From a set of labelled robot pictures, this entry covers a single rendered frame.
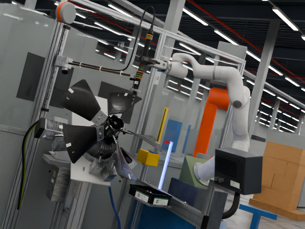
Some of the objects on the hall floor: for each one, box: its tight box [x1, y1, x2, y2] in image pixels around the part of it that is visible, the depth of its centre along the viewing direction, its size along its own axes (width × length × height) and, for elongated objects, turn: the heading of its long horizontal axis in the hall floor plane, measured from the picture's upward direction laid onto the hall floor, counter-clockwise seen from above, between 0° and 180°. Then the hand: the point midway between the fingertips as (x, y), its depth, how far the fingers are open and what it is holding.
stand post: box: [52, 159, 75, 229], centre depth 290 cm, size 4×9×115 cm, turn 22°
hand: (143, 59), depth 269 cm, fingers closed on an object, 4 cm apart
